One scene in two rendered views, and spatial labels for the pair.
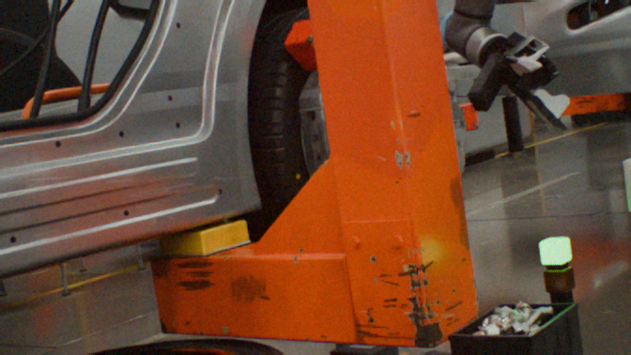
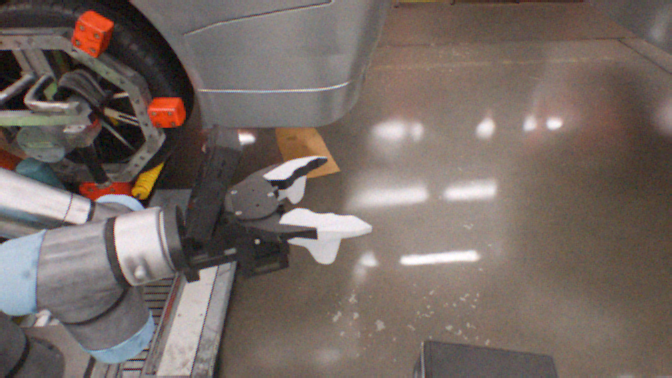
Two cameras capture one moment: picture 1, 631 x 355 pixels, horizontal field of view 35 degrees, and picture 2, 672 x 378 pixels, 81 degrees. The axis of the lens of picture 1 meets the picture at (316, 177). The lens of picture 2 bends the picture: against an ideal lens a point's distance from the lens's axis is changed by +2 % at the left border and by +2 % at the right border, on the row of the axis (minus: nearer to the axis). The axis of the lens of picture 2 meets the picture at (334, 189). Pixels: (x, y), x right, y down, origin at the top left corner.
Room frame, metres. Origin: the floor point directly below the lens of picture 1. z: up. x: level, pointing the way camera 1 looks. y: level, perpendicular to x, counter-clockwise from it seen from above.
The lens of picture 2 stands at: (2.30, -1.59, 1.54)
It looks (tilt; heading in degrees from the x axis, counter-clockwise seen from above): 42 degrees down; 49
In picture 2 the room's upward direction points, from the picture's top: straight up
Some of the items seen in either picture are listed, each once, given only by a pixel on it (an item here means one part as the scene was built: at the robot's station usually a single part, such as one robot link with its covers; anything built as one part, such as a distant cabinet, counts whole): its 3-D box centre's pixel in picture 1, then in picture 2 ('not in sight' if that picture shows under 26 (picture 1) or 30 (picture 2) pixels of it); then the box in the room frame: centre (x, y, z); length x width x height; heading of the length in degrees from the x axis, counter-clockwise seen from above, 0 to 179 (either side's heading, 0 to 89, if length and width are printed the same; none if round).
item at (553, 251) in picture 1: (555, 251); not in sight; (1.71, -0.39, 0.64); 0.04 x 0.04 x 0.04; 50
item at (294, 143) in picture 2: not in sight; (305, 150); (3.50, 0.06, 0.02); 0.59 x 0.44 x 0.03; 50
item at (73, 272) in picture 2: not in sight; (69, 266); (2.26, -1.24, 1.21); 0.11 x 0.08 x 0.09; 158
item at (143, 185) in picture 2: not in sight; (150, 173); (2.54, -0.18, 0.51); 0.29 x 0.06 x 0.06; 50
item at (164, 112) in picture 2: (456, 118); (167, 112); (2.63, -0.38, 0.85); 0.09 x 0.08 x 0.07; 140
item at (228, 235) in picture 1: (204, 238); not in sight; (2.08, 0.25, 0.71); 0.14 x 0.14 x 0.05; 50
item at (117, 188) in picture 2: not in sight; (116, 188); (2.41, -0.15, 0.48); 0.16 x 0.12 x 0.17; 50
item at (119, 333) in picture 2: not in sight; (110, 304); (2.27, -1.22, 1.12); 0.11 x 0.08 x 0.11; 68
